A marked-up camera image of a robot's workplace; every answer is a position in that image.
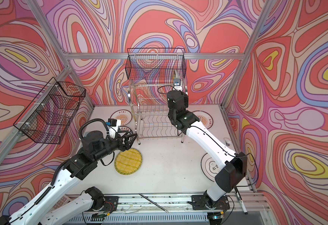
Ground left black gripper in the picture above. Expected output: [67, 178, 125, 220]
[91, 130, 138, 164]

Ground yellow woven pattern plate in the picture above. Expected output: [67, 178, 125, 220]
[114, 148, 143, 175]

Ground light green flower plate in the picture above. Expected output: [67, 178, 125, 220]
[174, 69, 180, 80]

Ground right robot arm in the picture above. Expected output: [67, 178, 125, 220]
[166, 89, 247, 209]

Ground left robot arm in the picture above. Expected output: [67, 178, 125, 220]
[0, 129, 138, 225]

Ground silver two-tier dish rack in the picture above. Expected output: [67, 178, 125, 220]
[127, 79, 184, 145]

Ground dark green rim plate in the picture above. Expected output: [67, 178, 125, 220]
[118, 126, 133, 134]

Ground orange sunburst plate left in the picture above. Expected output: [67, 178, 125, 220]
[110, 109, 133, 126]

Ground orange sunburst plate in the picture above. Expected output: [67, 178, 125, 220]
[110, 109, 133, 126]
[194, 110, 214, 129]

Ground orange sunburst plate right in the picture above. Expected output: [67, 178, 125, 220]
[194, 110, 214, 129]

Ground black thin rod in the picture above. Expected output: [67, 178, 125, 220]
[139, 193, 168, 213]

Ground small white clip object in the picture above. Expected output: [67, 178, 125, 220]
[224, 137, 231, 146]

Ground white black-rim plate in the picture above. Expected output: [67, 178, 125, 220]
[200, 153, 220, 182]

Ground black marker pen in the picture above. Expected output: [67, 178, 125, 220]
[234, 187, 248, 215]

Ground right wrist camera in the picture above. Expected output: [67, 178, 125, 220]
[173, 78, 183, 91]

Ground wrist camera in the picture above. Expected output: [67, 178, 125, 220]
[173, 78, 183, 91]
[106, 118, 121, 139]

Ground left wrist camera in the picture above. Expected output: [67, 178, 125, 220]
[106, 118, 121, 139]

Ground black wire basket back wall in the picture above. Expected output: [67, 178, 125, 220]
[125, 47, 186, 84]

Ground black wire basket wall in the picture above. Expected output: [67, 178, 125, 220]
[125, 47, 186, 84]
[13, 78, 86, 144]

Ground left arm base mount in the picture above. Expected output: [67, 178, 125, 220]
[86, 196, 119, 213]

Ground black wire basket left wall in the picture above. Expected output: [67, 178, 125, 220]
[13, 78, 86, 144]

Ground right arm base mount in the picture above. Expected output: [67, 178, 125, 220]
[188, 195, 230, 212]

